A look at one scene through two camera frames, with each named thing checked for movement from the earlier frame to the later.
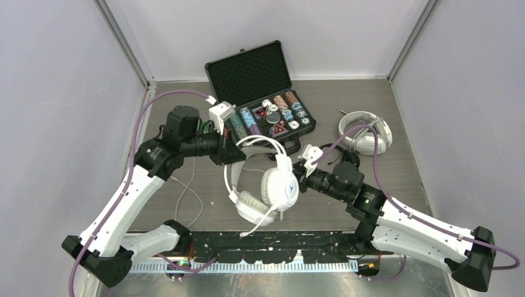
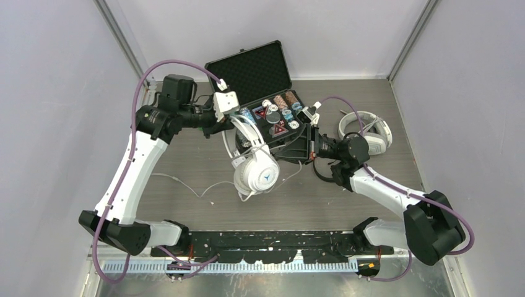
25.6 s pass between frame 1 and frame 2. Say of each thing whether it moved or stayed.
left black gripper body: moved
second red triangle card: stayed
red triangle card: stayed
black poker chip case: stayed
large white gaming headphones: stayed
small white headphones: moved
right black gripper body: moved
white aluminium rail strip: stayed
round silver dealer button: stayed
